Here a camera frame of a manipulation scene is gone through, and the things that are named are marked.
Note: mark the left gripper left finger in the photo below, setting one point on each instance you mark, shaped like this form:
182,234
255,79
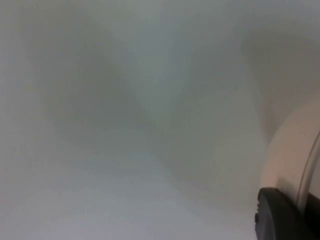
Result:
277,217

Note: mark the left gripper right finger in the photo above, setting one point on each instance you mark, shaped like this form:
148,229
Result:
315,215

